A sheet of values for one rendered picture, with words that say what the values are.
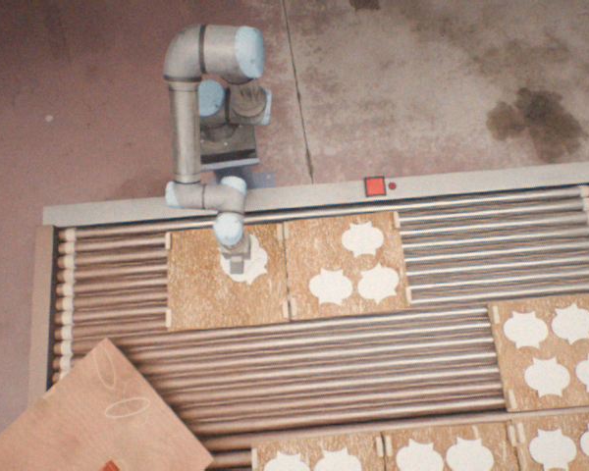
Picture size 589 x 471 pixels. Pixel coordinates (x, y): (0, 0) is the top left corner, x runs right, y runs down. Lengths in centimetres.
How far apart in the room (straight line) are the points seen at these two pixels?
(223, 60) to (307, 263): 76
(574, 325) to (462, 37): 208
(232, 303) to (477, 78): 220
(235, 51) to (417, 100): 198
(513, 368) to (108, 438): 129
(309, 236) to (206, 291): 41
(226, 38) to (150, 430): 112
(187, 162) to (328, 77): 188
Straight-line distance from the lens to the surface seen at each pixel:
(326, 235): 171
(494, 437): 178
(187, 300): 171
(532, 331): 182
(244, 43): 125
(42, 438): 174
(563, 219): 199
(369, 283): 168
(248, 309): 167
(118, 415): 164
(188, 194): 137
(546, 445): 183
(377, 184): 180
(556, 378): 184
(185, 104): 131
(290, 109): 298
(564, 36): 365
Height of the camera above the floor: 259
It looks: 75 degrees down
